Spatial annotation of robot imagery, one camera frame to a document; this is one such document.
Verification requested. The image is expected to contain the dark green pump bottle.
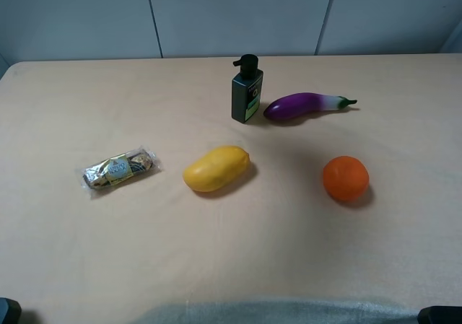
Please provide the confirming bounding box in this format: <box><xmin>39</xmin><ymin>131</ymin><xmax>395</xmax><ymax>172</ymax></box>
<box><xmin>231</xmin><ymin>54</ymin><xmax>263</xmax><ymax>123</ymax></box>

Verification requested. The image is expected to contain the yellow toy mango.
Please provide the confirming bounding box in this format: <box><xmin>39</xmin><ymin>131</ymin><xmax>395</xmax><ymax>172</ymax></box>
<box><xmin>183</xmin><ymin>146</ymin><xmax>250</xmax><ymax>193</ymax></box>

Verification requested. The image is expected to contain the purple toy eggplant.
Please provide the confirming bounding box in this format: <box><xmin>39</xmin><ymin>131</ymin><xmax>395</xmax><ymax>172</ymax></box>
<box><xmin>263</xmin><ymin>92</ymin><xmax>357</xmax><ymax>121</ymax></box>

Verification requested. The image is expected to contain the gold wrapped chocolate pack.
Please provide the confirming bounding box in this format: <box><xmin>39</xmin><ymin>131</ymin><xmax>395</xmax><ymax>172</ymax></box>
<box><xmin>76</xmin><ymin>146</ymin><xmax>163</xmax><ymax>199</ymax></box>

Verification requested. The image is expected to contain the orange toy tangerine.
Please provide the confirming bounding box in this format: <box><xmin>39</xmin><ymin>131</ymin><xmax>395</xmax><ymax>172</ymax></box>
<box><xmin>322</xmin><ymin>156</ymin><xmax>370</xmax><ymax>202</ymax></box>

